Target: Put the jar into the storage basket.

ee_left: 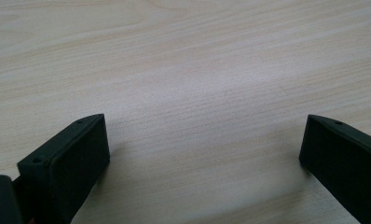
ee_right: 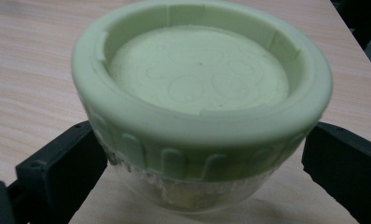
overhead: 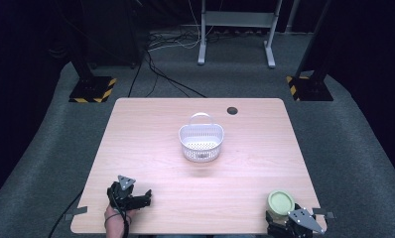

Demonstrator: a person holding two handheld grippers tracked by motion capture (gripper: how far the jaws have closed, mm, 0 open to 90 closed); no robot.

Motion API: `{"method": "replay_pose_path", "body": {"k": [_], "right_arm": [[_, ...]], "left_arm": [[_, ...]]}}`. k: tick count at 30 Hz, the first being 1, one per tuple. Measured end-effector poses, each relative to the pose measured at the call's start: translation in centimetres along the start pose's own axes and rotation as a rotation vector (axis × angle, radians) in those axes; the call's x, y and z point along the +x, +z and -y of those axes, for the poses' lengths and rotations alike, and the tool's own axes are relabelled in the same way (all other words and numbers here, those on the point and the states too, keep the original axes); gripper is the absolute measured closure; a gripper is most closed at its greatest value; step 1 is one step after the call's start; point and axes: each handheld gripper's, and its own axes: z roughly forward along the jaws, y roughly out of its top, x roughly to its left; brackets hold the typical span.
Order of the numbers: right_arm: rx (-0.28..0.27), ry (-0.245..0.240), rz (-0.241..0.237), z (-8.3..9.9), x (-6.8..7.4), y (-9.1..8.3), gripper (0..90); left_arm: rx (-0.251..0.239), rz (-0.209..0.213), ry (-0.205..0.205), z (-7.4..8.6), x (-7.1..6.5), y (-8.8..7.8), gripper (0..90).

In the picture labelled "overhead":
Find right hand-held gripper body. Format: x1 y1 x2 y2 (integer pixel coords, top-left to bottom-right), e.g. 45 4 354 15
265 207 326 238

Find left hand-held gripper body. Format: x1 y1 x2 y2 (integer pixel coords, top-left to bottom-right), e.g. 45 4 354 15
106 175 144 211

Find jar with green lid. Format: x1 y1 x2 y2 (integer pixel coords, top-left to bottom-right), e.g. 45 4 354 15
266 188 296 223

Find person's left hand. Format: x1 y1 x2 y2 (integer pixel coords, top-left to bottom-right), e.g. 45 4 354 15
103 203 138 228

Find grey tape strip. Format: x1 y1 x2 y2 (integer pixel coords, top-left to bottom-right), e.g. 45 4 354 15
64 205 88 221
312 207 336 220

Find black stand with striped base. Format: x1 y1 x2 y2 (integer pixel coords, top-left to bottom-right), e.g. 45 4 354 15
55 0 118 104
286 0 334 102

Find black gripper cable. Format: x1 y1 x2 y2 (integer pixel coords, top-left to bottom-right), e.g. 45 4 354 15
47 188 84 238

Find white plastic basket with handle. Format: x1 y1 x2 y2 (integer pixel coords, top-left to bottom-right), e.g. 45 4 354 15
178 112 225 164

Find black floor cable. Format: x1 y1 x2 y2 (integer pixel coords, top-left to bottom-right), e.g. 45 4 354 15
127 49 207 99

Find bundle of floor cables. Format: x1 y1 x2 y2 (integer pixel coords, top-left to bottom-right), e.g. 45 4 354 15
147 0 219 53

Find white metal desk frame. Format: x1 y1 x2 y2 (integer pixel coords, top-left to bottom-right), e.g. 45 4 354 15
197 0 284 69

